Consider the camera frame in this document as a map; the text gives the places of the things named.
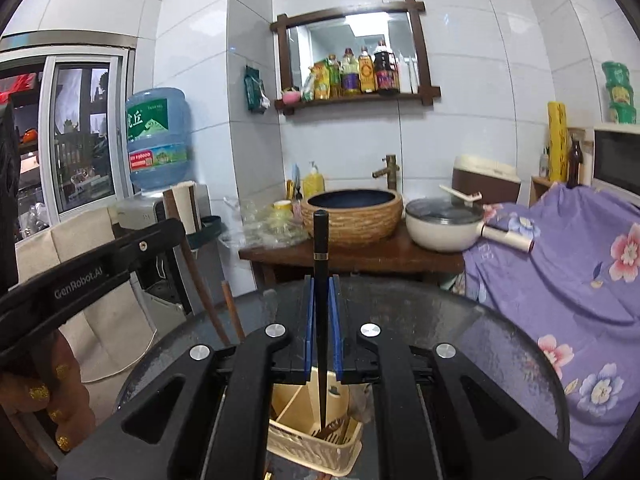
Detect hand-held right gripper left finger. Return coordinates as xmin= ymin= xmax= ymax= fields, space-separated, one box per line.
xmin=57 ymin=275 xmax=317 ymax=480

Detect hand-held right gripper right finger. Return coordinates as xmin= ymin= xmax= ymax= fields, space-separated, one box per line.
xmin=327 ymin=275 xmax=583 ymax=480

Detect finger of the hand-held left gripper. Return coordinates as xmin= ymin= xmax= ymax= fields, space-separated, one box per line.
xmin=125 ymin=218 xmax=187 ymax=276

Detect black chopstick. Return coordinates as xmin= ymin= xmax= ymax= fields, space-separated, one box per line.
xmin=313 ymin=210 xmax=331 ymax=426

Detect cream plastic utensil holder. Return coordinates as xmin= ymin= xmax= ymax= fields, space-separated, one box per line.
xmin=267 ymin=367 xmax=366 ymax=476

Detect person's left hand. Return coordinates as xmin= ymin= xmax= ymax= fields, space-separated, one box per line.
xmin=0 ymin=330 xmax=98 ymax=453

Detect beige cloth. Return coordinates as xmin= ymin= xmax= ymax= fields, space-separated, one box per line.
xmin=15 ymin=207 xmax=166 ymax=381

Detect grey water dispenser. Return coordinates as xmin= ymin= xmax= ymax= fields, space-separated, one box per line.
xmin=117 ymin=185 xmax=211 ymax=311

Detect wooden sink counter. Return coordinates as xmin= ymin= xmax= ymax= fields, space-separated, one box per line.
xmin=239 ymin=230 xmax=466 ymax=281

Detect clear plastic bags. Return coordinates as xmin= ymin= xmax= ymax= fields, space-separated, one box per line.
xmin=222 ymin=197 xmax=306 ymax=251

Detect blue water jug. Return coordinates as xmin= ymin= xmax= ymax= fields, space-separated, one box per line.
xmin=125 ymin=87 xmax=193 ymax=196

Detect woven pattern sink basin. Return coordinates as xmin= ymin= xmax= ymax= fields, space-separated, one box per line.
xmin=300 ymin=189 xmax=403 ymax=250

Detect sliding glass door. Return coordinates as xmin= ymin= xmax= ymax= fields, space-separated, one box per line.
xmin=40 ymin=47 xmax=136 ymax=221

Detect white pot with glass lid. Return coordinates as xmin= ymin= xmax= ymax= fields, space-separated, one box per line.
xmin=405 ymin=197 xmax=486 ymax=253

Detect wooden display shelf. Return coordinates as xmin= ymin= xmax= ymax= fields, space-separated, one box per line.
xmin=0 ymin=72 xmax=46 ymax=241

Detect yellow soap pump bottle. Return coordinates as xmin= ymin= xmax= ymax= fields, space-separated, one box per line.
xmin=302 ymin=161 xmax=326 ymax=200

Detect round glass table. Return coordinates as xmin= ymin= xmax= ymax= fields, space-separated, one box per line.
xmin=117 ymin=275 xmax=571 ymax=480

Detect bronze bamboo faucet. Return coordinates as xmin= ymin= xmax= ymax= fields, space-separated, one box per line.
xmin=372 ymin=155 xmax=401 ymax=191

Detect green hanging packet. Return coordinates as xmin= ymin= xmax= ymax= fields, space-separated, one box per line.
xmin=244 ymin=65 xmax=271 ymax=115

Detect white lint roller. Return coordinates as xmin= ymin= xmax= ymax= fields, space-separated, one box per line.
xmin=480 ymin=224 xmax=535 ymax=253

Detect brown and white rice cooker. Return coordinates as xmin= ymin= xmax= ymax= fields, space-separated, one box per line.
xmin=452 ymin=155 xmax=521 ymax=206

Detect purple floral cloth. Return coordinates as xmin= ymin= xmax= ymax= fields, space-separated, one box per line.
xmin=462 ymin=185 xmax=640 ymax=476

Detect yellow seasoning packet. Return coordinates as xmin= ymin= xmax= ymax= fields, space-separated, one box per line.
xmin=307 ymin=62 xmax=331 ymax=101

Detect green bottle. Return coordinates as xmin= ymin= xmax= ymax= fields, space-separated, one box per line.
xmin=327 ymin=56 xmax=343 ymax=98

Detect amber sauce bottle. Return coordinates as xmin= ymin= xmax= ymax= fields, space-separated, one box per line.
xmin=359 ymin=47 xmax=376 ymax=93

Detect dark soy sauce bottle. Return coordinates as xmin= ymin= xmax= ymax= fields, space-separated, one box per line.
xmin=374 ymin=40 xmax=401 ymax=95

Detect yellow wrap roll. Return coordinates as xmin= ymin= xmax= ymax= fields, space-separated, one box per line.
xmin=547 ymin=101 xmax=568 ymax=183

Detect brown glass bottle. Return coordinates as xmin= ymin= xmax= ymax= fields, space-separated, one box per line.
xmin=567 ymin=140 xmax=584 ymax=188

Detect wooden framed mirror shelf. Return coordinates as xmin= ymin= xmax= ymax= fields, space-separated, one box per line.
xmin=270 ymin=0 xmax=441 ymax=116

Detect white microwave oven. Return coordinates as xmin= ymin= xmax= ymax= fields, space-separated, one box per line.
xmin=592 ymin=122 xmax=640 ymax=206

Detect stack of green cups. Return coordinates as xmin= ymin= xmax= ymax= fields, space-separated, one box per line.
xmin=601 ymin=61 xmax=638 ymax=125

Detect teal wall holder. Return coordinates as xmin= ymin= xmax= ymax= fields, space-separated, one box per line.
xmin=187 ymin=215 xmax=223 ymax=251

